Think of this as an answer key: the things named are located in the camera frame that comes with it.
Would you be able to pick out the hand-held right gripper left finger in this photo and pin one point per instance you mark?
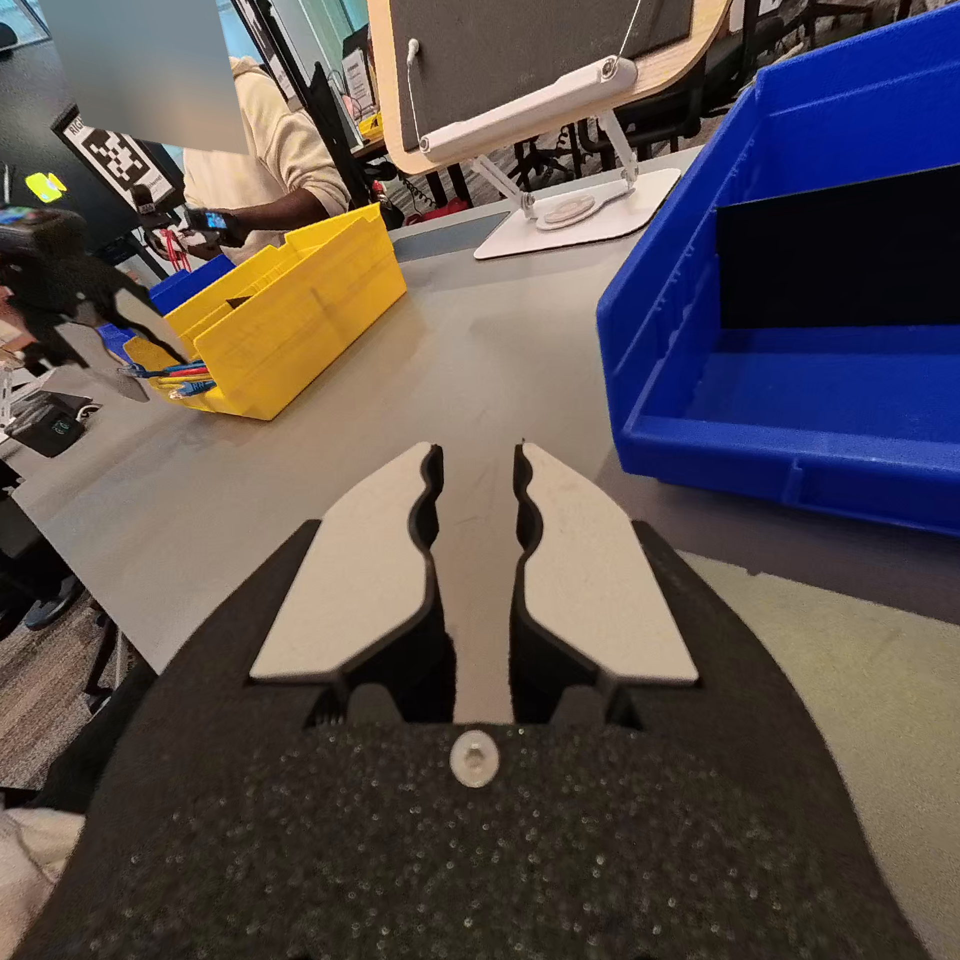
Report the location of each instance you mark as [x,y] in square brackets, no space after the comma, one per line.
[352,585]

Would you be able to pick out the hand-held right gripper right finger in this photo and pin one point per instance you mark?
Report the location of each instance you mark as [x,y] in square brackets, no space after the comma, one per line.
[600,585]

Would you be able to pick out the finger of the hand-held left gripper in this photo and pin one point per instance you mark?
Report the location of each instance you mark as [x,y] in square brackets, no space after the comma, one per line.
[94,349]
[142,315]

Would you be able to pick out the yellow storage bin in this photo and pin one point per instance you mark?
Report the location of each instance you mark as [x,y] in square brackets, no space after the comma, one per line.
[300,315]

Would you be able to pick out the blue storage bin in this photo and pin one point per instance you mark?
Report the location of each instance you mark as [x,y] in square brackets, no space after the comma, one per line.
[825,405]
[195,289]

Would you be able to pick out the black power brick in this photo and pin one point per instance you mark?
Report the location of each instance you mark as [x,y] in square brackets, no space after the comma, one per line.
[45,431]

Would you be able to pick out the black bin divider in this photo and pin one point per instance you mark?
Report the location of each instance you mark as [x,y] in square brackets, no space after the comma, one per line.
[825,255]

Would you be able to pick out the person's light clothing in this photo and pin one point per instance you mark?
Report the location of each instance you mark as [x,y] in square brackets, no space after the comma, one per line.
[30,855]

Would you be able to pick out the white folding stand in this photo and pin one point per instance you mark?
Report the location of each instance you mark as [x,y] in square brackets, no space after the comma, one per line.
[517,105]

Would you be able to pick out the wood-framed black board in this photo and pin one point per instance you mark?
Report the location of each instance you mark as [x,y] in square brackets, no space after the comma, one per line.
[525,60]

